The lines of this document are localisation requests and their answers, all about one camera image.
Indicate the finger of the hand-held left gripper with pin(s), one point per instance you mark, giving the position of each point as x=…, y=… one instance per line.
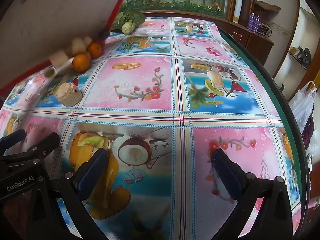
x=12, y=136
x=42, y=142

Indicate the red rimmed white tray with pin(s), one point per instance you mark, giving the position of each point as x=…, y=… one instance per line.
x=50, y=17

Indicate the pink blue printed tablecloth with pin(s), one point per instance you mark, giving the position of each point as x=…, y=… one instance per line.
x=140, y=85

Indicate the purple cloth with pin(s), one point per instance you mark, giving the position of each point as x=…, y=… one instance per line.
x=308, y=130

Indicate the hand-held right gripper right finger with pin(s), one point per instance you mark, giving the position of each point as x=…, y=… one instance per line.
x=226, y=175

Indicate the brown woven basket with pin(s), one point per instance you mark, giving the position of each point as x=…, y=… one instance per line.
x=267, y=6

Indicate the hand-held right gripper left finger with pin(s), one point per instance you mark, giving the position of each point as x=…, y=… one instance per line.
x=93, y=172

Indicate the artificial flower garland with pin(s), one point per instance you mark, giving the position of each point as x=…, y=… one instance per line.
x=175, y=5

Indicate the purple spray bottle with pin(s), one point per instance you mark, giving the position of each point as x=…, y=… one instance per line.
x=252, y=22
x=257, y=24

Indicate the large peeled sugarcane piece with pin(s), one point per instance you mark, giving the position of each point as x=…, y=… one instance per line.
x=68, y=95

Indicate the green bok choy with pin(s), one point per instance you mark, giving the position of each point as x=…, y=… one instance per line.
x=128, y=20

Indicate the white panel yellow stripe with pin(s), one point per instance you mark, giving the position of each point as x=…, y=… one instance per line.
x=239, y=0

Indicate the orange mandarin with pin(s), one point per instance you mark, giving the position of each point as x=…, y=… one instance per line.
x=95, y=50
x=80, y=62

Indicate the green grape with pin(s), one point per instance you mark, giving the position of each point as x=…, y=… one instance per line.
x=48, y=72

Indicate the white plastic bag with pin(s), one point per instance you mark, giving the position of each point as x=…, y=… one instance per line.
x=303, y=100

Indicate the dark grey bundle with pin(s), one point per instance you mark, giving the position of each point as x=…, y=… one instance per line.
x=303, y=55

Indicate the dark purple grape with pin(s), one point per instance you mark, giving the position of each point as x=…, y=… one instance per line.
x=104, y=32

